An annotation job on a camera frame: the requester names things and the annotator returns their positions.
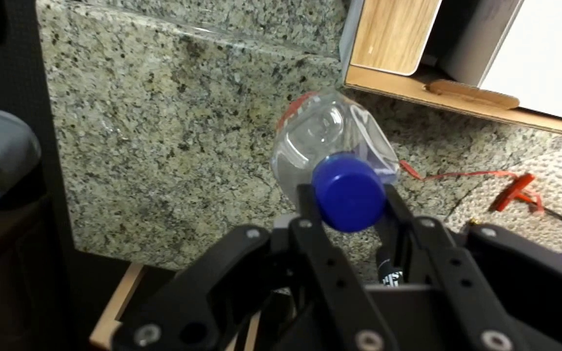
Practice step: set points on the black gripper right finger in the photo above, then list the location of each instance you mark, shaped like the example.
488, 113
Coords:
427, 253

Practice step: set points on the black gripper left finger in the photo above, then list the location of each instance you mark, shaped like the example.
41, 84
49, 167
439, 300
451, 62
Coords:
351, 316

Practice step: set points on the blue-cap water bottle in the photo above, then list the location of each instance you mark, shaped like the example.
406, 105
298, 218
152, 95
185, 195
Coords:
335, 146

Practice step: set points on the red handled tool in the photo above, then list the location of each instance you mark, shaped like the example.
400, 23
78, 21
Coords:
515, 191

